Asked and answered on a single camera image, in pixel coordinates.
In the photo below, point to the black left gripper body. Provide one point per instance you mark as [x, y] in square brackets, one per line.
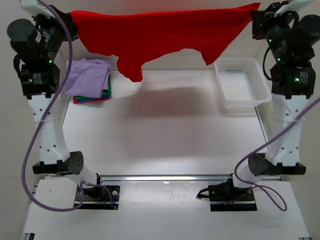
[56, 32]

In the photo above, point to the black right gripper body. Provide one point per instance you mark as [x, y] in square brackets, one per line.
[274, 30]

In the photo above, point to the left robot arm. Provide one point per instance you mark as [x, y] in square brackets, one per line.
[41, 86]

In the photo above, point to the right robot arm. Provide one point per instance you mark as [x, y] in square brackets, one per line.
[292, 88]

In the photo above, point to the lilac folded t-shirt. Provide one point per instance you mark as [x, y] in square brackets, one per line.
[87, 77]

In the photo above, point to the white plastic basket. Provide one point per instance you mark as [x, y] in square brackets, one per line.
[242, 83]

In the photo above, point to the blue folded t-shirt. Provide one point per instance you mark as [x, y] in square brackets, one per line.
[88, 100]

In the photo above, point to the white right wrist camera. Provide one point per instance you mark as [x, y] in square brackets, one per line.
[292, 5]

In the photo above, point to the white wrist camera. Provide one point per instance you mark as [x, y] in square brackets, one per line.
[292, 5]
[34, 8]

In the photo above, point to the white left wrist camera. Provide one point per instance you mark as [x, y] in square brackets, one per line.
[34, 8]

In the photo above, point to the aluminium table rail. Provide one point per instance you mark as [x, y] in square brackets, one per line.
[165, 177]

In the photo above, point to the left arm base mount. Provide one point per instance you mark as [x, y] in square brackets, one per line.
[102, 198]

